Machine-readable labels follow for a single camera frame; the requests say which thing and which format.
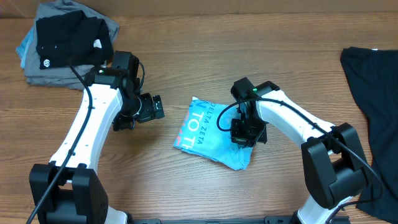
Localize light blue t-shirt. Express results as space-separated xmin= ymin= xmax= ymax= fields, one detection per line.
xmin=174 ymin=97 xmax=252 ymax=170

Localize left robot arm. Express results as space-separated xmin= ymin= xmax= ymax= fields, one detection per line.
xmin=27 ymin=51 xmax=165 ymax=224

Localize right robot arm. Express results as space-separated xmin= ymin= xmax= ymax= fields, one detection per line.
xmin=230 ymin=77 xmax=373 ymax=223

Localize black folded shirt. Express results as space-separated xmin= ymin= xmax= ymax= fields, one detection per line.
xmin=36 ymin=11 xmax=114 ymax=70

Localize light blue folded garment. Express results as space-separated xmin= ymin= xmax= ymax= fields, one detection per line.
xmin=16 ymin=27 xmax=34 ymax=69

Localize black garment right side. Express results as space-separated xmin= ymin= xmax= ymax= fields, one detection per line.
xmin=340 ymin=47 xmax=397 ymax=223

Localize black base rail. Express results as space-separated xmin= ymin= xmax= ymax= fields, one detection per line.
xmin=127 ymin=215 xmax=351 ymax=224

